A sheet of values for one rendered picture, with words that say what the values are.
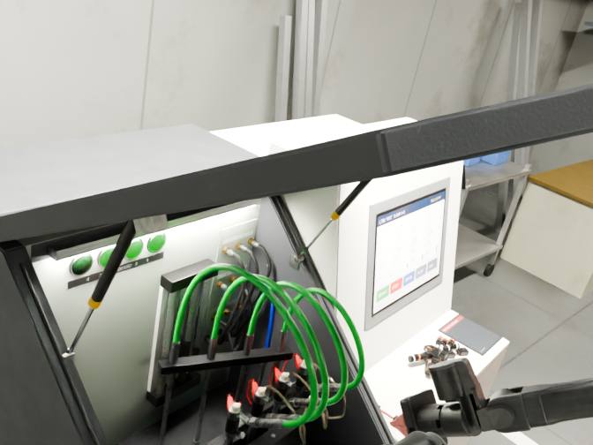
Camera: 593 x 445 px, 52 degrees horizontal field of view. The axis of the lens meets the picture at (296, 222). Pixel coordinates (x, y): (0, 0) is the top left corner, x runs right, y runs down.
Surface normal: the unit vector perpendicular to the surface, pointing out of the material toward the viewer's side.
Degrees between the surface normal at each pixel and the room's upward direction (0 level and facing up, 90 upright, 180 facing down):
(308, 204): 90
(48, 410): 90
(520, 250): 90
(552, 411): 67
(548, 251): 90
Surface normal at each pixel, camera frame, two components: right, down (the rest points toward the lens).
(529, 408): -0.43, -0.07
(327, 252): -0.62, 0.22
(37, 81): 0.68, 0.43
